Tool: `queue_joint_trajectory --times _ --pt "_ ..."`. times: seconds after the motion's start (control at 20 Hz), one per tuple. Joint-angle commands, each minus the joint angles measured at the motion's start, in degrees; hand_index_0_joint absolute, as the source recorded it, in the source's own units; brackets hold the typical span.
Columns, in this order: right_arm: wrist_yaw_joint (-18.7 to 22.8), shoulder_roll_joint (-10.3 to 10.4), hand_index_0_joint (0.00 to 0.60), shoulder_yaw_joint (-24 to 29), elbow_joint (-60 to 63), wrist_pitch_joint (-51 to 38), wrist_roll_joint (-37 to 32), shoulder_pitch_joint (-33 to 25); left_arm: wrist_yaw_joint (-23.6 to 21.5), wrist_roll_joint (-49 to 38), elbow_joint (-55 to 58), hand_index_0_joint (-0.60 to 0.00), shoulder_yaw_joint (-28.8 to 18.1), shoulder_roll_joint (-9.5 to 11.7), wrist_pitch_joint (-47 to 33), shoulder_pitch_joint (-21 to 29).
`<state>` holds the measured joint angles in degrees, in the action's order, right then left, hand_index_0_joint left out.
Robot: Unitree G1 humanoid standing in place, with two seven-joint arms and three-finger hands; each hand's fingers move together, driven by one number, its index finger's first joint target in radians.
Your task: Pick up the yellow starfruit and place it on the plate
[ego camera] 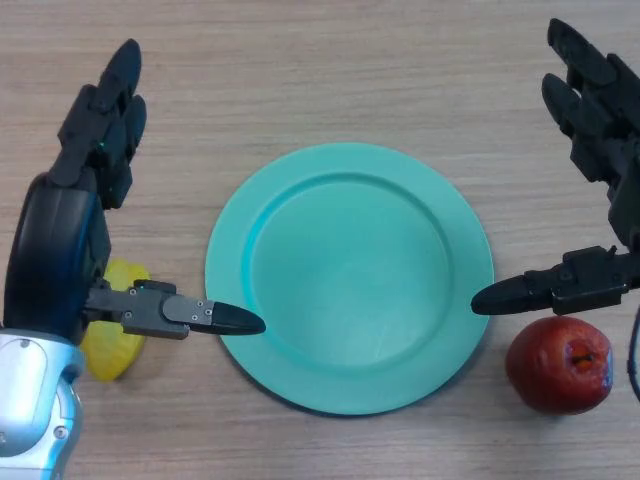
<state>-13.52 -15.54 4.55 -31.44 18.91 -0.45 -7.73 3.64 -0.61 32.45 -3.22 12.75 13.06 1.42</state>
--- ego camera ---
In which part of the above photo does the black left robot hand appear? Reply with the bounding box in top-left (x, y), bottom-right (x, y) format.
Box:
top-left (2, 38), bottom-right (267, 346)

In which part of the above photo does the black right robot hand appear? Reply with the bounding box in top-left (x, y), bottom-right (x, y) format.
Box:
top-left (471, 18), bottom-right (640, 317)

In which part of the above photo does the yellow starfruit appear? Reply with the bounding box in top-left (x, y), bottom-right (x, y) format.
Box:
top-left (81, 258), bottom-right (152, 384)

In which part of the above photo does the green round plate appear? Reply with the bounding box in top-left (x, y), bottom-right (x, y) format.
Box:
top-left (204, 143), bottom-right (495, 416)

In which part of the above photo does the red apple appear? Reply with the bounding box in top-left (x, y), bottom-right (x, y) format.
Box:
top-left (504, 316), bottom-right (615, 415)

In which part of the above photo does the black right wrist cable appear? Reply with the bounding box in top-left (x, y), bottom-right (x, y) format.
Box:
top-left (625, 303), bottom-right (640, 401)

